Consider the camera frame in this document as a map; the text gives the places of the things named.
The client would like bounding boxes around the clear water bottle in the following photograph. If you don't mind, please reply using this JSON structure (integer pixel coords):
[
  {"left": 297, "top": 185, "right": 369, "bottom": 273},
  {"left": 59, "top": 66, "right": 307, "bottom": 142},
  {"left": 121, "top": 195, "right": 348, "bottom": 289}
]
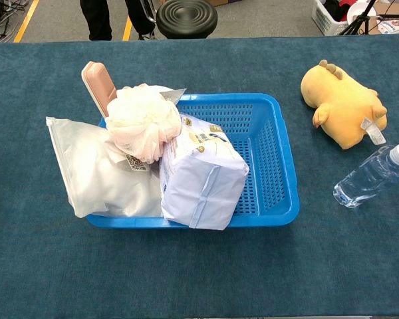
[{"left": 332, "top": 142, "right": 399, "bottom": 209}]

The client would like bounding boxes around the teal table cloth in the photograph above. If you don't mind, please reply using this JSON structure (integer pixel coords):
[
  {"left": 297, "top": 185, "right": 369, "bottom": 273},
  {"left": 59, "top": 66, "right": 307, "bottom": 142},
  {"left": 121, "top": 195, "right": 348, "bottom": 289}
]
[{"left": 0, "top": 33, "right": 399, "bottom": 316}]

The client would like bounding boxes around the black cable bundle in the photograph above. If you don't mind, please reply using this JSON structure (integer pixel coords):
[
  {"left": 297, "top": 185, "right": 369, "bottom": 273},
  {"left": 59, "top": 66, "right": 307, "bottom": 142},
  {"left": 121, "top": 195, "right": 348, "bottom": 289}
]
[{"left": 0, "top": 0, "right": 31, "bottom": 43}]

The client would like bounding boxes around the blue perforated plastic basket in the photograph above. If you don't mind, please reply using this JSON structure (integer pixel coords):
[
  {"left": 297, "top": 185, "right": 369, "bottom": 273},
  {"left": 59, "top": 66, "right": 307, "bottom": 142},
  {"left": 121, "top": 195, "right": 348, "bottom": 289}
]
[{"left": 86, "top": 92, "right": 301, "bottom": 230}]

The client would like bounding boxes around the pink oblong plastic case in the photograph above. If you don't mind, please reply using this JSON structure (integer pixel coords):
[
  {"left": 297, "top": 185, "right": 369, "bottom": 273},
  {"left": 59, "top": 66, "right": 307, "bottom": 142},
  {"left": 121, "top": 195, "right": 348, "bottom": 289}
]
[{"left": 80, "top": 60, "right": 118, "bottom": 118}]

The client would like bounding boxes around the pale pink bath loofah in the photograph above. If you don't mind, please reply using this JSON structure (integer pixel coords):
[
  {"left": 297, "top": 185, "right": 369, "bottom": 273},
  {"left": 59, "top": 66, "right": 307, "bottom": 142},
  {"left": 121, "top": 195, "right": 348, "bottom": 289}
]
[{"left": 104, "top": 83, "right": 181, "bottom": 164}]

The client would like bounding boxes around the white plastic laundry basket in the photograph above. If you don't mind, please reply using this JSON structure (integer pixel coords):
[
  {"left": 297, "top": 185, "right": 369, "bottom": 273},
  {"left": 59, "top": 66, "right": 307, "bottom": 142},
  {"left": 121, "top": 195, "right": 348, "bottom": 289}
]
[{"left": 311, "top": 0, "right": 350, "bottom": 37}]

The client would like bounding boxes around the person in black trousers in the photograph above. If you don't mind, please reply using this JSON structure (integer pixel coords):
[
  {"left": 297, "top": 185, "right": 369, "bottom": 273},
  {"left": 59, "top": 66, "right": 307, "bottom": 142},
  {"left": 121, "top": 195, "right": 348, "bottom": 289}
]
[{"left": 79, "top": 0, "right": 156, "bottom": 41}]

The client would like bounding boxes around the white printed box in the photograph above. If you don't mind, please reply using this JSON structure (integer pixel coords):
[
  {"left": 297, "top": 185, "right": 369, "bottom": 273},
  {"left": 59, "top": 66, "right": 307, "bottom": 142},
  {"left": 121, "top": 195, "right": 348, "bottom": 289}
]
[{"left": 377, "top": 18, "right": 399, "bottom": 34}]

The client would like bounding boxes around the frosted zip bag white cloth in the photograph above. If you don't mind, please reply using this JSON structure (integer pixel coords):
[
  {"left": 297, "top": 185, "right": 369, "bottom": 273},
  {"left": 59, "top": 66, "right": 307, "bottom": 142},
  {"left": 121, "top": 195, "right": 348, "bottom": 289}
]
[{"left": 45, "top": 116, "right": 164, "bottom": 219}]

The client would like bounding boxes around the yellow plush toy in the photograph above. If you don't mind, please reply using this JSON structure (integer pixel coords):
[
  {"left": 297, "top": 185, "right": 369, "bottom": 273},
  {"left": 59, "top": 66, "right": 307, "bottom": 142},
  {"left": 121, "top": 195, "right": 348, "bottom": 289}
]
[{"left": 301, "top": 59, "right": 388, "bottom": 150}]

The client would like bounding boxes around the black tripod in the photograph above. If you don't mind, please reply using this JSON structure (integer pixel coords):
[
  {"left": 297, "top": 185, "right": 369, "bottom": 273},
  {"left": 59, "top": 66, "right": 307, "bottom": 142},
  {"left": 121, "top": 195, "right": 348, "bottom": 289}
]
[{"left": 338, "top": 0, "right": 378, "bottom": 36}]

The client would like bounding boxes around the black round stool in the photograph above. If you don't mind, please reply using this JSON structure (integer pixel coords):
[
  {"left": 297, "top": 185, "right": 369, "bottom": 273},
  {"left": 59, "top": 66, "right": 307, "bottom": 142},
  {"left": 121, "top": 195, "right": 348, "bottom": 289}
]
[{"left": 155, "top": 0, "right": 219, "bottom": 40}]

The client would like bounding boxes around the white wrapped tissue pack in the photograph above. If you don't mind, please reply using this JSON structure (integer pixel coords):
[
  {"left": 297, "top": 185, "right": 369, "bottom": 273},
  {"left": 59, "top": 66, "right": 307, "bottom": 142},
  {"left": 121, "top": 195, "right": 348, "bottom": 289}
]
[{"left": 159, "top": 112, "right": 250, "bottom": 231}]

